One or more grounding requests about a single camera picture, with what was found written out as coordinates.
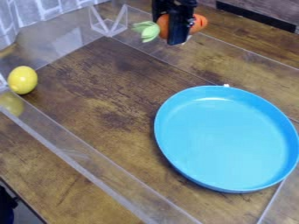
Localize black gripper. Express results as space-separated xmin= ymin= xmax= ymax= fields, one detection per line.
xmin=151 ymin=0 xmax=198 ymax=46

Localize orange toy carrot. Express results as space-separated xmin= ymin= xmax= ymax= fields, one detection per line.
xmin=132 ymin=14 xmax=208 ymax=43

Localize blue plastic tray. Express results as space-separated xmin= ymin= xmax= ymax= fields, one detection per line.
xmin=154 ymin=86 xmax=299 ymax=193

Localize dark baseboard strip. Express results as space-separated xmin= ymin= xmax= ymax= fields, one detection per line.
xmin=216 ymin=1 xmax=297 ymax=33

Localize grey patterned curtain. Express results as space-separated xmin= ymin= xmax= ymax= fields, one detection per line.
xmin=0 ymin=0 xmax=110 ymax=51

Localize yellow toy lemon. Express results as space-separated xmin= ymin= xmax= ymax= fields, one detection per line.
xmin=7 ymin=66 xmax=39 ymax=95

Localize clear acrylic enclosure wall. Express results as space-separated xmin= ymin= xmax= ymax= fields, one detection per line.
xmin=0 ymin=0 xmax=299 ymax=224

